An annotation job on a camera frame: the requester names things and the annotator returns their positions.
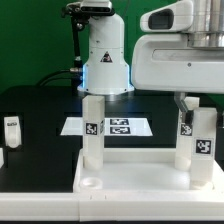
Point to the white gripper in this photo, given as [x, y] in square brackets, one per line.
[164, 62]

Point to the white desk tabletop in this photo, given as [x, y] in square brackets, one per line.
[133, 169]

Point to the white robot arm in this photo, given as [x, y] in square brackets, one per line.
[105, 71]

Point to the white L-shaped obstacle fence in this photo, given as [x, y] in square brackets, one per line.
[105, 205]

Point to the white block at left edge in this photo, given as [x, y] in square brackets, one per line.
[1, 158]

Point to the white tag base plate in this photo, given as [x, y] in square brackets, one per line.
[73, 126]

